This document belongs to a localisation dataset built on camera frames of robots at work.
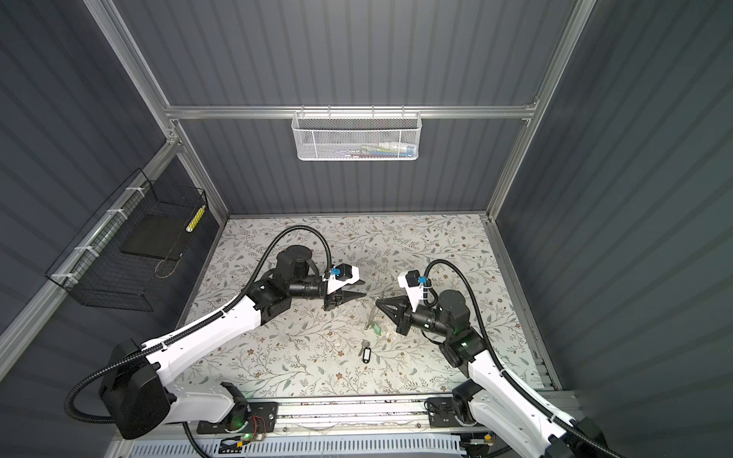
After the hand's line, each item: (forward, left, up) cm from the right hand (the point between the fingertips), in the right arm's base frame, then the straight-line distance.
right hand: (382, 307), depth 71 cm
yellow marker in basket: (+24, +54, +8) cm, 60 cm away
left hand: (+5, +4, +3) cm, 7 cm away
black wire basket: (+11, +66, +10) cm, 68 cm away
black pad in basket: (+17, +60, +9) cm, 63 cm away
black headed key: (-5, +5, -21) cm, 22 cm away
